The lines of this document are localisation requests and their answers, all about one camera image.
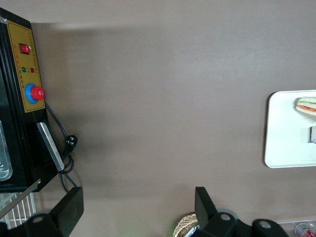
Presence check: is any wrapped triangle sandwich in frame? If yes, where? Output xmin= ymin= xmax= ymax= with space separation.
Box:
xmin=293 ymin=96 xmax=316 ymax=119

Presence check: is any black tray sealing machine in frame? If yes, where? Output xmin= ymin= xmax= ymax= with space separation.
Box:
xmin=0 ymin=6 xmax=49 ymax=194

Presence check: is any red cola bottle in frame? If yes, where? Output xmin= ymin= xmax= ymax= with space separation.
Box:
xmin=294 ymin=222 xmax=316 ymax=236

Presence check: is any beige plastic tray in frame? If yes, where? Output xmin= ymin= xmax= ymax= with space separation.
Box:
xmin=264 ymin=90 xmax=316 ymax=169

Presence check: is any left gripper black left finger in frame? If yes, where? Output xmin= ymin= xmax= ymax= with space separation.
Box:
xmin=24 ymin=186 xmax=84 ymax=237

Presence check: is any white wire basket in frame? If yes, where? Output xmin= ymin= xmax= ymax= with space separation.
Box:
xmin=0 ymin=192 xmax=38 ymax=230

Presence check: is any clear acrylic bottle rack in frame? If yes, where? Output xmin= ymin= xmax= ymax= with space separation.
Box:
xmin=276 ymin=219 xmax=316 ymax=237

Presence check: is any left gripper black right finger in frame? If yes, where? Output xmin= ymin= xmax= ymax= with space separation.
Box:
xmin=194 ymin=186 xmax=239 ymax=237

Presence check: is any oval wicker basket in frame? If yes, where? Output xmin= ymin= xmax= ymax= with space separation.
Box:
xmin=175 ymin=213 xmax=198 ymax=237

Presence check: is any black power cable with plug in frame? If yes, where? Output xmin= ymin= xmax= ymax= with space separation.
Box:
xmin=45 ymin=103 xmax=78 ymax=194

